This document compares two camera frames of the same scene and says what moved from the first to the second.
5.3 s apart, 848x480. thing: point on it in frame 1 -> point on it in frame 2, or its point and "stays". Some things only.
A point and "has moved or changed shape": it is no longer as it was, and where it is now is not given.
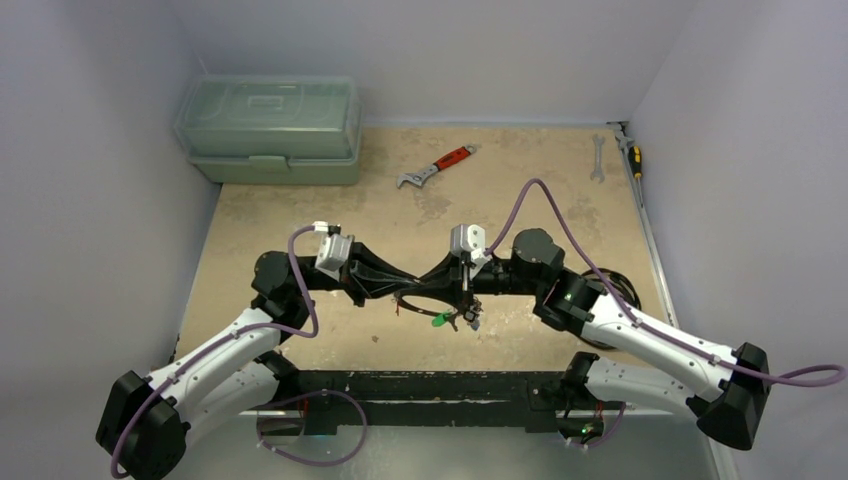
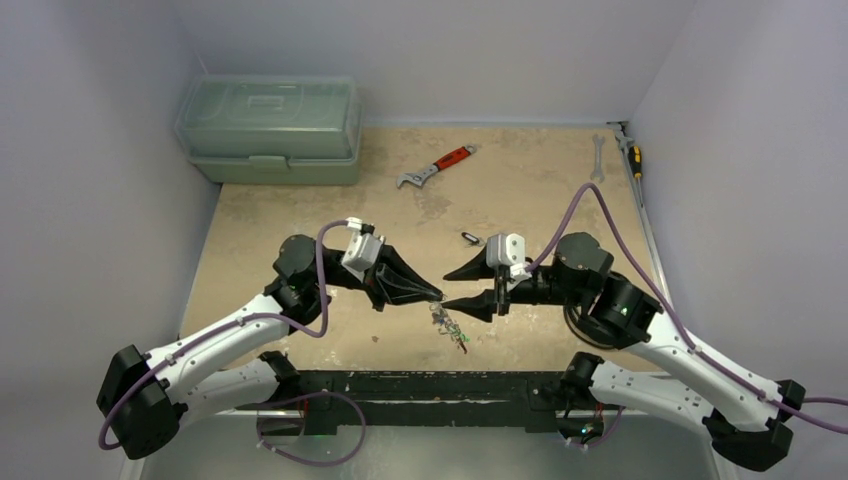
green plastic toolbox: [271, 129] stays
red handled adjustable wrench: [420, 176] stays
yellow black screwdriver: [635, 161] stays
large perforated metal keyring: [451, 297] has moved or changed shape
